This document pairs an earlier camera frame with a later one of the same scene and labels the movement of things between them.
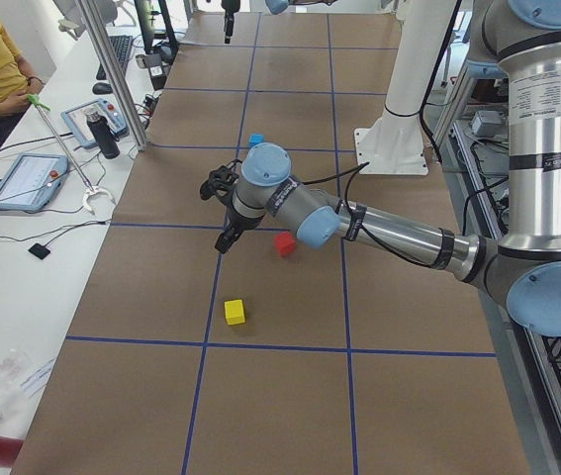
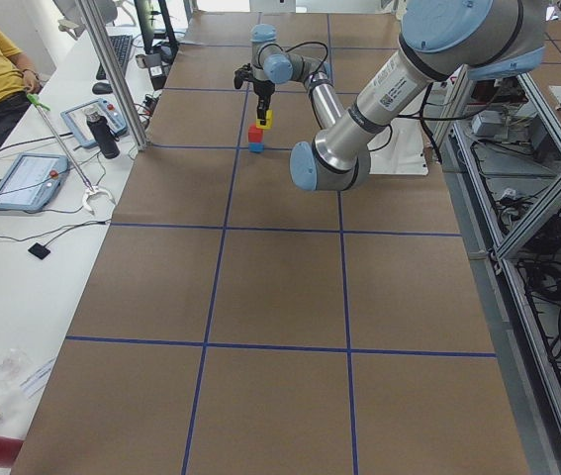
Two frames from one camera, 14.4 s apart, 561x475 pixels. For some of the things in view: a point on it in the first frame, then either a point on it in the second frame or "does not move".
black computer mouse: [102, 88] does not move
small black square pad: [39, 250] does not move
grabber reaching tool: [90, 190] does not move
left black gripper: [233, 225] → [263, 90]
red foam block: [285, 243] → [255, 135]
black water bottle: [105, 136] does not move
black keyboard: [122, 46] does not move
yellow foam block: [234, 312] → [268, 123]
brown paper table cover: [271, 357] does not move
